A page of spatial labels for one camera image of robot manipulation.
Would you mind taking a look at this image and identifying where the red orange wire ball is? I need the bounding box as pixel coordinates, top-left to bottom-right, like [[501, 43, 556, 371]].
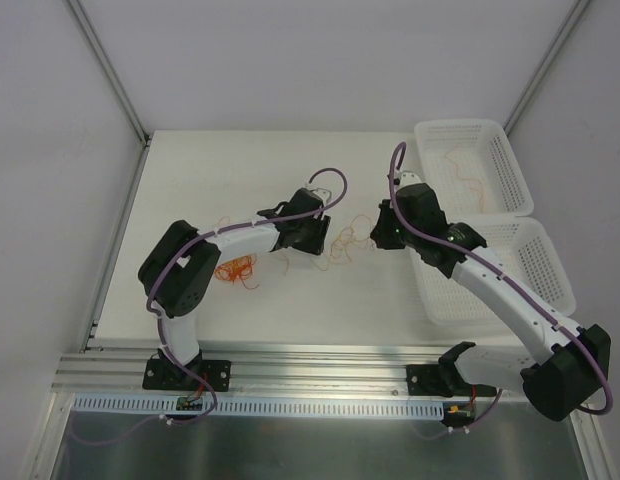
[[214, 254, 259, 290]]

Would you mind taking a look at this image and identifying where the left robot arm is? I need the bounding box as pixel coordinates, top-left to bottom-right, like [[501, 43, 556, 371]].
[[138, 187, 331, 390]]

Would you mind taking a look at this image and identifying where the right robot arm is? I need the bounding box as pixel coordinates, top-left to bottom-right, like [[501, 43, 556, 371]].
[[371, 180, 614, 421]]

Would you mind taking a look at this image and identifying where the far white plastic basket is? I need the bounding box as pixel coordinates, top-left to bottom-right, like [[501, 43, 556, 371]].
[[414, 118, 534, 219]]

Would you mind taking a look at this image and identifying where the white plastic basket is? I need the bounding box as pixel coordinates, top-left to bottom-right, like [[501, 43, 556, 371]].
[[409, 214, 576, 327], [414, 118, 534, 219]]

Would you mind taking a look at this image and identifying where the near white plastic basket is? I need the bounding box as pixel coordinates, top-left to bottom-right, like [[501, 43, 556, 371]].
[[409, 214, 576, 327]]

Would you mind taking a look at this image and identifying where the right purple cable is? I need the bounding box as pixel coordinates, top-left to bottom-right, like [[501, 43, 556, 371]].
[[387, 142, 616, 416]]

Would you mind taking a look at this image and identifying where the purple cable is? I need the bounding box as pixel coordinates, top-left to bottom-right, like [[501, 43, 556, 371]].
[[387, 142, 616, 416], [72, 167, 350, 446]]

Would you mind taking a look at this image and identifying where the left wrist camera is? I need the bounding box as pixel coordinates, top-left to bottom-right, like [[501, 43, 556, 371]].
[[306, 186, 333, 209]]

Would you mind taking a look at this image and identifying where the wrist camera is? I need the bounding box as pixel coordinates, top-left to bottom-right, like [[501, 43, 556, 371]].
[[306, 186, 333, 209], [393, 171, 423, 189]]

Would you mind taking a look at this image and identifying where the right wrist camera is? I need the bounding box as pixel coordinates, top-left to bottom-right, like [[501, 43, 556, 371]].
[[393, 171, 423, 189]]

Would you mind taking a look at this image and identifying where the aluminium mounting rail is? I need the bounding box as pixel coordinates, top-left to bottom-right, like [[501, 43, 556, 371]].
[[52, 339, 445, 399]]

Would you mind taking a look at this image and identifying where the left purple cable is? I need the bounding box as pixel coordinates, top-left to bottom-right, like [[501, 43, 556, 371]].
[[72, 167, 350, 446]]

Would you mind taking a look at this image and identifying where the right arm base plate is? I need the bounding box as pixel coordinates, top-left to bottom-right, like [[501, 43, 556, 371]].
[[406, 364, 497, 398]]

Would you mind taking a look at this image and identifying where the white slotted cable duct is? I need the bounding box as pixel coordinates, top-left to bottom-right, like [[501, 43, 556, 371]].
[[71, 393, 444, 421]]

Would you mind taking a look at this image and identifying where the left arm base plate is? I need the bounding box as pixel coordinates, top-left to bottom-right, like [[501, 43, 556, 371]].
[[141, 357, 232, 392]]

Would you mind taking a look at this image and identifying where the right aluminium frame post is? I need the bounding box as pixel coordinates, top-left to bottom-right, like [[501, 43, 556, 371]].
[[503, 0, 594, 136]]

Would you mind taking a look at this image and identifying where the aluminium frame post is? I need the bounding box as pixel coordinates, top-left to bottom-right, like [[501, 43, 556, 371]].
[[63, 0, 150, 145], [503, 0, 594, 136]]

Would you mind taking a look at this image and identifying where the left aluminium frame post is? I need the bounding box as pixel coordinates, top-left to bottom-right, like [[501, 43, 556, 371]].
[[63, 0, 150, 145]]

